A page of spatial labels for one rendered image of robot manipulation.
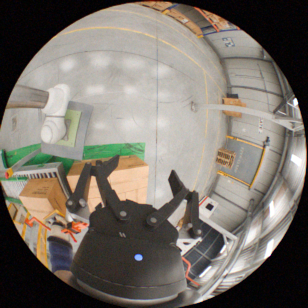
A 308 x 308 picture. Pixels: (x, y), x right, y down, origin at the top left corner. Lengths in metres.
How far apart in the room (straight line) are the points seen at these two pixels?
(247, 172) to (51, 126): 9.90
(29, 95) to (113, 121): 1.38
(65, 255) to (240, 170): 9.83
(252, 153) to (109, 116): 9.33
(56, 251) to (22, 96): 0.86
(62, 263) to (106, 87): 2.10
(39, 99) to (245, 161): 9.62
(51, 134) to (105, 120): 1.13
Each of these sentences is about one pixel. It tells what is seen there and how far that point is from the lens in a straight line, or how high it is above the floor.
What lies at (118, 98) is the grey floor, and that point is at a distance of 1.68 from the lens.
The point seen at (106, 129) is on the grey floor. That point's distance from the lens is 1.59.
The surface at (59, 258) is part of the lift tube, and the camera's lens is 0.86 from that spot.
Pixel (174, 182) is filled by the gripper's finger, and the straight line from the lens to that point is 0.19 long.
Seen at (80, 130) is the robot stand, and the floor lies 0.75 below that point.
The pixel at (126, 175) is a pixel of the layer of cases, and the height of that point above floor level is 0.54.
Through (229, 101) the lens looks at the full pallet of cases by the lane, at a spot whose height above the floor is 0.55.
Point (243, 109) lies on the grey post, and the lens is 2.60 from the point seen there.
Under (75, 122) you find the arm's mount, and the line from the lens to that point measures 0.84.
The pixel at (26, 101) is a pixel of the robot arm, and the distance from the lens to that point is 0.57.
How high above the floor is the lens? 1.59
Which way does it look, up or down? 52 degrees down
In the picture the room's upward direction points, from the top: 119 degrees clockwise
